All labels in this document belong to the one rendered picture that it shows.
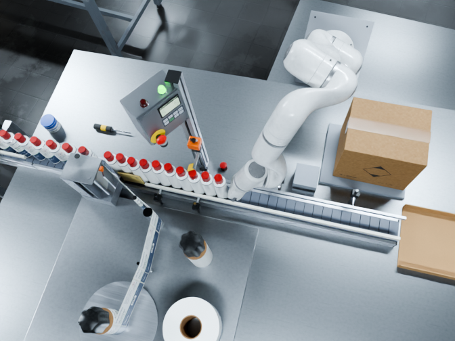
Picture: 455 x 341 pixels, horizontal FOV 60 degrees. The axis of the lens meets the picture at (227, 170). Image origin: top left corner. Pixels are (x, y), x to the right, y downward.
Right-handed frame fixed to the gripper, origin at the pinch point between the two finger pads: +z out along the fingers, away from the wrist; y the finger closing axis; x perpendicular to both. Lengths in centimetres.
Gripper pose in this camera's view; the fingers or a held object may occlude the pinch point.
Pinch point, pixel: (232, 191)
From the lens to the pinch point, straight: 164.4
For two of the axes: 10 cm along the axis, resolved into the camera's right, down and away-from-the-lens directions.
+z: -2.5, 2.9, 9.2
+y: -2.4, 9.0, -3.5
